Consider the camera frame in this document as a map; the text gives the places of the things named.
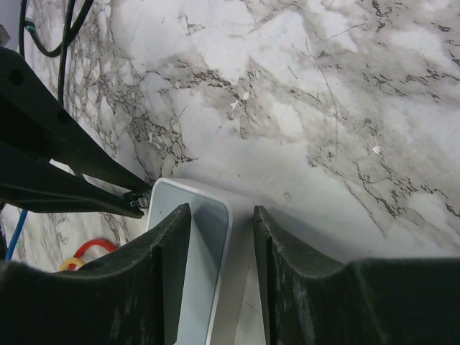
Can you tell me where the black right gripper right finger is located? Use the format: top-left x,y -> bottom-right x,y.
253,206 -> 459,344

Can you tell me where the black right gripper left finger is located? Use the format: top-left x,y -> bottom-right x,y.
1,204 -> 190,344

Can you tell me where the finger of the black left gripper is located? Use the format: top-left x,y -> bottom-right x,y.
1,47 -> 151,192
1,142 -> 144,219

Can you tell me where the red ethernet cable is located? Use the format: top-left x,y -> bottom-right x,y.
73,238 -> 118,259

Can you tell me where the yellow ethernet cable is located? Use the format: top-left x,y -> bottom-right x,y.
58,257 -> 86,272

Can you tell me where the blue ethernet cable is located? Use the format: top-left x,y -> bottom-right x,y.
4,208 -> 29,262

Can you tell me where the black ethernet cable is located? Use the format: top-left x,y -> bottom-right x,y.
17,0 -> 152,209

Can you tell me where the white small router box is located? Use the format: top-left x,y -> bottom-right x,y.
148,178 -> 265,344

